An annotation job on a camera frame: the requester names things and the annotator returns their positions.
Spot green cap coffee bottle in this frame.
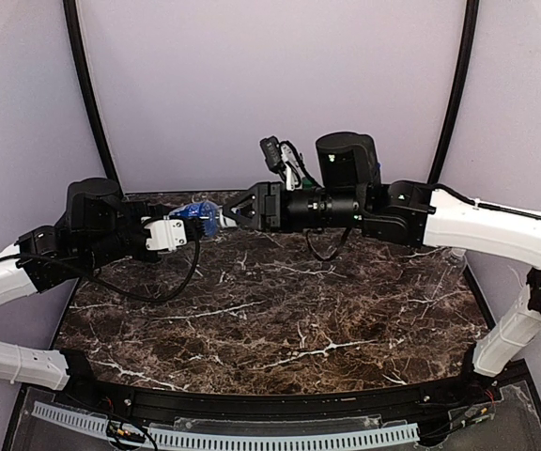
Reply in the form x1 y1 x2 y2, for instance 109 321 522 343
302 177 315 189

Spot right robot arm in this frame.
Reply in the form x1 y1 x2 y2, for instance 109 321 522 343
223 132 541 380

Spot black frame post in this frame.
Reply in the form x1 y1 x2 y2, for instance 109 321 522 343
427 0 480 184
62 0 120 183

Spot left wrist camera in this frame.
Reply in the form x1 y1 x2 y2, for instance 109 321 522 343
142 217 188 252

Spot clear white cap bottle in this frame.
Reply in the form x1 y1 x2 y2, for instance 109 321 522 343
445 248 467 270

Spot blue label water bottle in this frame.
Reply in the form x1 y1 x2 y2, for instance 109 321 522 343
192 200 227 237

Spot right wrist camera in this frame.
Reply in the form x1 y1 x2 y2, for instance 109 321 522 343
259 136 304 191

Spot black front rail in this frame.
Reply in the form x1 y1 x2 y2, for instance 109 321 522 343
55 378 489 423

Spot right black frame post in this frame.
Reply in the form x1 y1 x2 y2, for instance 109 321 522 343
427 0 480 184

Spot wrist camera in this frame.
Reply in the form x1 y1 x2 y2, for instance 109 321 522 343
142 217 188 252
259 136 304 191

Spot left black frame post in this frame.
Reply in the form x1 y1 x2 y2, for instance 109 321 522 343
62 0 120 183

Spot white slotted cable duct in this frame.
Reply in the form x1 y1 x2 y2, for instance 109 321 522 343
31 401 420 450

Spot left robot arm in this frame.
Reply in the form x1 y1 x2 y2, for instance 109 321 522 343
0 178 206 391

